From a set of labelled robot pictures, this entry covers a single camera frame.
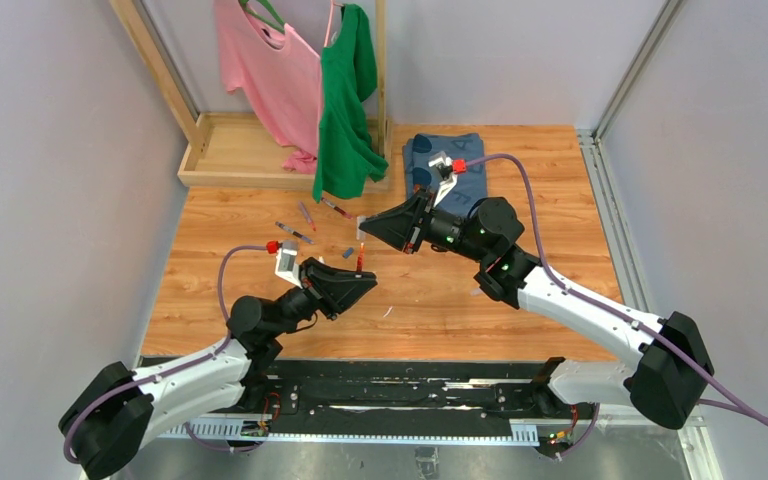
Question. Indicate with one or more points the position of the pink t-shirt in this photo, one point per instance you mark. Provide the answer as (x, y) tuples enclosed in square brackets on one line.
[(280, 75)]

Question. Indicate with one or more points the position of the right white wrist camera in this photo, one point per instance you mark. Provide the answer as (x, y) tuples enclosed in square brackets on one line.
[(443, 166)]

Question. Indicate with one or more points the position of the purple pen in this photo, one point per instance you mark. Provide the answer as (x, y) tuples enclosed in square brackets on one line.
[(294, 232), (307, 216)]

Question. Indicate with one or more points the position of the green t-shirt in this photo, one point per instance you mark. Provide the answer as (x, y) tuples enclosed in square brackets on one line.
[(346, 158)]

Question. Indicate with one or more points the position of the green clothes hanger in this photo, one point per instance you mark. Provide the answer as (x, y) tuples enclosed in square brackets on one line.
[(265, 12)]

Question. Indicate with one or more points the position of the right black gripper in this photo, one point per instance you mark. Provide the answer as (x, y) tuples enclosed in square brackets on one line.
[(416, 224)]

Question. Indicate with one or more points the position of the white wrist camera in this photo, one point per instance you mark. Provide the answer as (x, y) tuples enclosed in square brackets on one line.
[(443, 166), (286, 266)]

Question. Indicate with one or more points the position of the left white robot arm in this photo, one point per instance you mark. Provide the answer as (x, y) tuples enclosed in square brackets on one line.
[(172, 378)]

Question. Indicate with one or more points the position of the wooden clothes rack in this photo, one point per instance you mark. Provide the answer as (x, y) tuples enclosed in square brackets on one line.
[(234, 149)]

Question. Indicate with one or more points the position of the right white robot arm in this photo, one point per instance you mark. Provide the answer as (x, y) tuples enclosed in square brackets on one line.
[(663, 365)]

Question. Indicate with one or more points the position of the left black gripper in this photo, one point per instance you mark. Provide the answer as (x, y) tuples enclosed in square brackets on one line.
[(321, 288)]

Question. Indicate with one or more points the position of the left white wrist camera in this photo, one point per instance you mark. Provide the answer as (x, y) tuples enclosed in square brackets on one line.
[(286, 266)]

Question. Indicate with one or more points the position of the aluminium frame rail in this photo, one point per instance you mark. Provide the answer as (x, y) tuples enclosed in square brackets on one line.
[(224, 433)]

